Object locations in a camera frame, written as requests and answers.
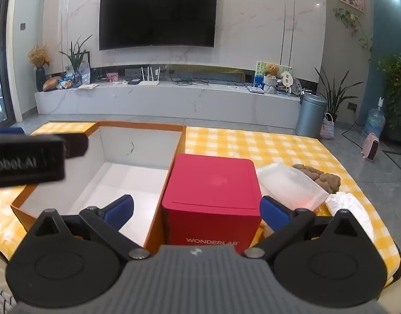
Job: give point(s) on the pastel woven basket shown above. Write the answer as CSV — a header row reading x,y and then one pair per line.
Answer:
x,y
327,129

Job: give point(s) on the white marble television console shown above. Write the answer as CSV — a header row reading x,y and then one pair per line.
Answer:
x,y
174,103

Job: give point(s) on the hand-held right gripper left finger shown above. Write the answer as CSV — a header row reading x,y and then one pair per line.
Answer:
x,y
119,211

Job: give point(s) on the pink heater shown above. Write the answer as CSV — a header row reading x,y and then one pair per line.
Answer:
x,y
370,147

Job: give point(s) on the papers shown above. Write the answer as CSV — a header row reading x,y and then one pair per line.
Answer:
x,y
88,86

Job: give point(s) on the long yellow-green cushion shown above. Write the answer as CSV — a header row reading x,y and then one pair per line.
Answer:
x,y
220,73

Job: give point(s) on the pink card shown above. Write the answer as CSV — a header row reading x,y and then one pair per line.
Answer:
x,y
112,77

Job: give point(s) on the snack packets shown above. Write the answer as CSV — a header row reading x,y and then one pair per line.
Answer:
x,y
65,82

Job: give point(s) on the white decorative plate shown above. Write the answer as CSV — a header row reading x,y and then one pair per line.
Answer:
x,y
85,72

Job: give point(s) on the green plant in glass vase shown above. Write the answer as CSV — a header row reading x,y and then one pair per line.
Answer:
x,y
76,68

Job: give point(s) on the grey trash can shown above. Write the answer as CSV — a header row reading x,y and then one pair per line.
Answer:
x,y
310,116

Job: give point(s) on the clear plastic bag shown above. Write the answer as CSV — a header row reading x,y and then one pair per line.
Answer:
x,y
285,183

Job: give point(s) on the orange cardboard box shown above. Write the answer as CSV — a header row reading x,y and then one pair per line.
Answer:
x,y
128,183

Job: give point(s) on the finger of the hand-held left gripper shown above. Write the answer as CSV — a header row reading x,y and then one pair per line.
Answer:
x,y
76,145
7,131

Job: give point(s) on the green printed poster card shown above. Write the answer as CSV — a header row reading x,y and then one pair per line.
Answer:
x,y
260,72

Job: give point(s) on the teddy bear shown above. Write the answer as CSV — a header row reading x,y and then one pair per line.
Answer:
x,y
271,78

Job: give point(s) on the brown oval ornament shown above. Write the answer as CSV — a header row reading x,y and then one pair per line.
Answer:
x,y
51,84

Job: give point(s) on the blue water bottle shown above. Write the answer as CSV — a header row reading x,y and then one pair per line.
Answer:
x,y
374,122

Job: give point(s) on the white router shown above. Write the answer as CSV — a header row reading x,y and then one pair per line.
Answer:
x,y
148,81

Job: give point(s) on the yellow checkered tablecloth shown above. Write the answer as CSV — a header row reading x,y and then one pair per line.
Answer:
x,y
253,144

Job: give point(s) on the large leafy green plant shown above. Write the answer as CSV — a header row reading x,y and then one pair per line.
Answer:
x,y
395,81

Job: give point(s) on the white round cushion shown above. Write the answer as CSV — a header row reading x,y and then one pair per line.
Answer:
x,y
347,204

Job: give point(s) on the glass sliding door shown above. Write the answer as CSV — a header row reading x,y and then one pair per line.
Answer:
x,y
4,55

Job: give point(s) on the black wall television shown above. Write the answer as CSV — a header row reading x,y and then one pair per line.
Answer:
x,y
158,14

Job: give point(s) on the hanging vine plant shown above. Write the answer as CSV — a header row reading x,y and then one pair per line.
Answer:
x,y
352,19

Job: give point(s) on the snake plant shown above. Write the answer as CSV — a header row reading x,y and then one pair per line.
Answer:
x,y
334,95

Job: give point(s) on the small black box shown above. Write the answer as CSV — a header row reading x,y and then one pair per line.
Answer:
x,y
133,82

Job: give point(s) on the blue patterned plate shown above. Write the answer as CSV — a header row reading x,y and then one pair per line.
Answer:
x,y
297,86

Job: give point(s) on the flat white book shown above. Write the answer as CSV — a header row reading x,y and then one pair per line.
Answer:
x,y
255,90

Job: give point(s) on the dried flowers in black vase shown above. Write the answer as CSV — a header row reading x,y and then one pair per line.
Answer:
x,y
40,72

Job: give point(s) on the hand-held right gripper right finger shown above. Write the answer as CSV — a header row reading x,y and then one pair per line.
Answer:
x,y
273,214

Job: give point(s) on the wall socket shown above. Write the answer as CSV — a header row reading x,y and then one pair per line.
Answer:
x,y
352,106

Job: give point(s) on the round white sign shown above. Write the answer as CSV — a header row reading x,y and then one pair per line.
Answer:
x,y
286,75

